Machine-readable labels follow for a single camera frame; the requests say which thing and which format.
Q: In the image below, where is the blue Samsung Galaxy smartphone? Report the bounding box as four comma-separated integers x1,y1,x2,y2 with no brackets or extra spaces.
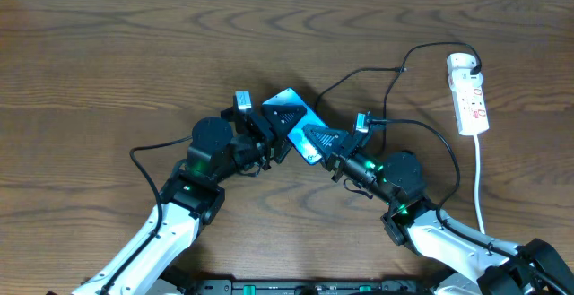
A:
262,88,326,165

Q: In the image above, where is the black USB charging cable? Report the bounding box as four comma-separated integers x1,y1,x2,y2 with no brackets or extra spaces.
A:
313,41,483,157

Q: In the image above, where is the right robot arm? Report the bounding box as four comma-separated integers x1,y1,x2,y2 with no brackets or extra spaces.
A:
303,125,573,294

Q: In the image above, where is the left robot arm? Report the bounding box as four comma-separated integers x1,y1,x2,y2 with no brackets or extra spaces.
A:
74,102,309,295

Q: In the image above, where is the white charger adapter plug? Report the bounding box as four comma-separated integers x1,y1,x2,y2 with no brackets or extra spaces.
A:
447,53,478,74

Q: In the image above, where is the white power strip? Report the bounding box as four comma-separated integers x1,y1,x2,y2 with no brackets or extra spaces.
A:
448,69,490,136

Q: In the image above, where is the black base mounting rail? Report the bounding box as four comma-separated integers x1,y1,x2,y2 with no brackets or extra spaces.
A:
150,280,432,295

